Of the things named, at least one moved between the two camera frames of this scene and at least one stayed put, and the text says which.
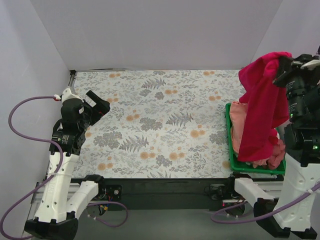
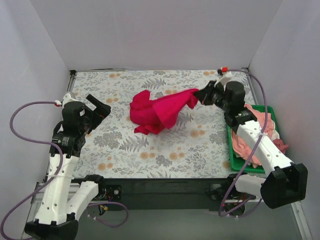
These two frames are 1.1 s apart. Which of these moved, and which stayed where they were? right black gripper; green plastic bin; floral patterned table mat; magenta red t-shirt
Moved: right black gripper; magenta red t-shirt
Stayed: floral patterned table mat; green plastic bin
